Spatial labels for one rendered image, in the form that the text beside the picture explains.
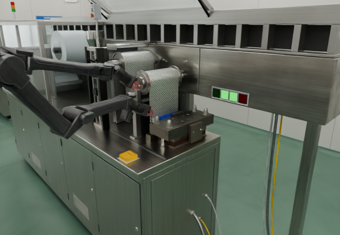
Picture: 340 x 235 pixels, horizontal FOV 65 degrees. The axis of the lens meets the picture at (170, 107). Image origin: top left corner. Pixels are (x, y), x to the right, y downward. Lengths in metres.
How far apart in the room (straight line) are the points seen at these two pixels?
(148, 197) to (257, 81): 0.82
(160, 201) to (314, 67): 1.00
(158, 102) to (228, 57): 0.48
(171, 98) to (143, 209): 0.68
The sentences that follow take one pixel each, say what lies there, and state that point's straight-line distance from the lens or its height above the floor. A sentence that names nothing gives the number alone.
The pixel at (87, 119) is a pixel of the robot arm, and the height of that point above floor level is 1.22.
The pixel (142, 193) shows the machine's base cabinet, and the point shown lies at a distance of 1.40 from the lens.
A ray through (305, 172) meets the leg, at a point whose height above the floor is 0.80.
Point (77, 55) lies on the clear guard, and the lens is 2.44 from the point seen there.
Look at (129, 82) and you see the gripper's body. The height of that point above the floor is 1.27.
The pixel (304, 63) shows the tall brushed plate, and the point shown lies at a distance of 1.36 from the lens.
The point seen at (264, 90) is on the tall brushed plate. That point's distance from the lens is 1.46.
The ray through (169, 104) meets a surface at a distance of 1.68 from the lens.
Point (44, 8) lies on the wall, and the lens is 7.16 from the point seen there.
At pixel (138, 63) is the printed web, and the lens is 1.77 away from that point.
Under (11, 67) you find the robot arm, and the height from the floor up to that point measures 1.47.
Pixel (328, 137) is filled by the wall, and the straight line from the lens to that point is 3.95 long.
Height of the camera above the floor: 1.58
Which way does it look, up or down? 17 degrees down
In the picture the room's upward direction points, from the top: straight up
